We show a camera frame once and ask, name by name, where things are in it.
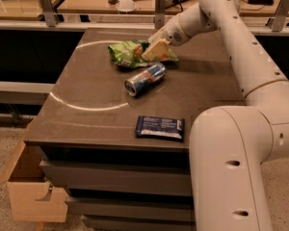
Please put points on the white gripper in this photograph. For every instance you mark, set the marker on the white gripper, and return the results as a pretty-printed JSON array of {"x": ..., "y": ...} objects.
[{"x": 170, "y": 32}]

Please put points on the silver blue drink can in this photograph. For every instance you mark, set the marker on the silver blue drink can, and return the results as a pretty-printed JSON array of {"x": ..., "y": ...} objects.
[{"x": 141, "y": 81}]

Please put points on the green rice chip bag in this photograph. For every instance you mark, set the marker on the green rice chip bag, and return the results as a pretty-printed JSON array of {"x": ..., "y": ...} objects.
[{"x": 129, "y": 54}]

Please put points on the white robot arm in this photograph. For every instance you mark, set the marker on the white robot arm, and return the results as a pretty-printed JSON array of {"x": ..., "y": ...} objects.
[{"x": 228, "y": 144}]

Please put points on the clear plastic lid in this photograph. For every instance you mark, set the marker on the clear plastic lid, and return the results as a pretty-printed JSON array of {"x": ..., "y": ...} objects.
[{"x": 126, "y": 6}]

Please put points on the dark blue snack bar wrapper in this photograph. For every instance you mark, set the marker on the dark blue snack bar wrapper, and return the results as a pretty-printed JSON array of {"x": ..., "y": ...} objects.
[{"x": 160, "y": 127}]

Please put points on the wooden desk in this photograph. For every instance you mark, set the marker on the wooden desk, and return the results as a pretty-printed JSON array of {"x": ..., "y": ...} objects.
[{"x": 148, "y": 6}]

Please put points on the grey drawer cabinet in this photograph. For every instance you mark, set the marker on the grey drawer cabinet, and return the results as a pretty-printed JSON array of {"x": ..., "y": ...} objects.
[{"x": 85, "y": 132}]

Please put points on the cardboard box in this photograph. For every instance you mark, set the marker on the cardboard box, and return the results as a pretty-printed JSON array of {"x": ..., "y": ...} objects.
[{"x": 32, "y": 196}]

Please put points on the middle metal bracket post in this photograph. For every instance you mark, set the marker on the middle metal bracket post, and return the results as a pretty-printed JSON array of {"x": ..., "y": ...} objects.
[{"x": 159, "y": 13}]

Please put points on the metal bracket post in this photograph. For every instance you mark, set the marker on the metal bracket post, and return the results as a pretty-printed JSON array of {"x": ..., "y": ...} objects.
[
  {"x": 159, "y": 13},
  {"x": 279, "y": 19},
  {"x": 50, "y": 17}
]

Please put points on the left metal bracket post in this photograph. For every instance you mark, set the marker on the left metal bracket post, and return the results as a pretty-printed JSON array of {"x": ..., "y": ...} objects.
[{"x": 50, "y": 17}]

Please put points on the right metal bracket post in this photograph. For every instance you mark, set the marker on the right metal bracket post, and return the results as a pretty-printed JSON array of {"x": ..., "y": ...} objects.
[{"x": 279, "y": 19}]

